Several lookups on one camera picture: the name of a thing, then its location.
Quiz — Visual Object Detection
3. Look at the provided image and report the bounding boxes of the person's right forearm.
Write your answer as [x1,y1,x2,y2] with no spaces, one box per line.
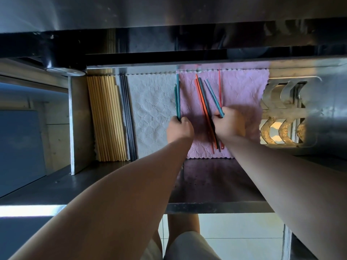
[222,135,347,260]

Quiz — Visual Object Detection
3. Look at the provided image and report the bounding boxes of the person's leg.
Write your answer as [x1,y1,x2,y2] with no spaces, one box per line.
[152,214,201,252]

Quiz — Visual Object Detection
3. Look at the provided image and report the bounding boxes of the pink textured cloth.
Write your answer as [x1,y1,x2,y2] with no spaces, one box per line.
[177,69,270,159]

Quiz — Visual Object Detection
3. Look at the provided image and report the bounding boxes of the round steel shelf post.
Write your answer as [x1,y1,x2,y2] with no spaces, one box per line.
[43,38,87,77]

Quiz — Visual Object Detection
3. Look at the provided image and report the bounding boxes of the dark grey chopstick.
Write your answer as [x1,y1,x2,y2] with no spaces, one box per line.
[198,77,220,152]

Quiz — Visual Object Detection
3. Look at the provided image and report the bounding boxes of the red chopstick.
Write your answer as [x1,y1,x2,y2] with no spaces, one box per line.
[219,69,225,150]

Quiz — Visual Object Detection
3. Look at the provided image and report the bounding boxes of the person's right hand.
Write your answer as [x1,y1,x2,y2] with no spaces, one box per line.
[212,107,246,142]

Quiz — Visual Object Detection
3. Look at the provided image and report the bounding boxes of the beige shorts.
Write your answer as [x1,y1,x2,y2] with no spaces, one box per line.
[140,231,220,260]

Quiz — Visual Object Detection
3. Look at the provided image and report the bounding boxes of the row of yellow chopsticks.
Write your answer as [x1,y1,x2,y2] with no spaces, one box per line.
[86,75,128,162]

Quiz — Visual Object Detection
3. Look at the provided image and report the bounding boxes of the steel table leg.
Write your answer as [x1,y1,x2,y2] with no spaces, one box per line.
[281,224,292,260]

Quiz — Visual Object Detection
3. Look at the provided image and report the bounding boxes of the orange chopstick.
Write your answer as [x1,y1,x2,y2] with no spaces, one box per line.
[194,79,215,154]
[195,74,218,150]

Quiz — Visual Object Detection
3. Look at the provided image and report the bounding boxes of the white textured cloth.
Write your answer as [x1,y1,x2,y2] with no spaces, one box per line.
[125,73,180,159]

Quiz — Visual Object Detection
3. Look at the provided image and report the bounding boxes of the person's left hand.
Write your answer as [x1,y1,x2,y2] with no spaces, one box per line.
[166,116,195,144]

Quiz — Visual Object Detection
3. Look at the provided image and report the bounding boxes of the steel panel with wavy cutouts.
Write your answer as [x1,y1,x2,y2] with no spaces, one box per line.
[260,76,322,148]

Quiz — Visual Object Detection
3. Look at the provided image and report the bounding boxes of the steel divider plate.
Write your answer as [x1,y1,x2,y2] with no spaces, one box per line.
[68,76,96,176]

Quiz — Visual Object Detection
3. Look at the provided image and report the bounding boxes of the blue cabinet panel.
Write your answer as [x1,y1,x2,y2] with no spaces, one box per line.
[0,110,47,198]

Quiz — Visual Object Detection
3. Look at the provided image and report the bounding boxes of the stainless steel overhead shelf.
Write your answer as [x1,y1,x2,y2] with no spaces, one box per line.
[0,0,347,69]

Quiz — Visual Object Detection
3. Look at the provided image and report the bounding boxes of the black chopstick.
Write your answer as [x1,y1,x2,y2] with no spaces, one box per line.
[122,75,134,161]
[119,75,132,161]
[124,75,138,161]

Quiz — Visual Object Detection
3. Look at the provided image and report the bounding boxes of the long teal chopstick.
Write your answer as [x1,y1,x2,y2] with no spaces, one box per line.
[176,73,181,121]

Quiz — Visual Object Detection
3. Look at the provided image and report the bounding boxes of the blue-teal chopstick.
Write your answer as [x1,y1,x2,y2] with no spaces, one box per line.
[207,79,225,118]
[204,80,223,118]

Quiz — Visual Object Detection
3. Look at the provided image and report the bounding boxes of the person's left forearm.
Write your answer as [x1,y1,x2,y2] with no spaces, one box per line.
[8,137,194,260]

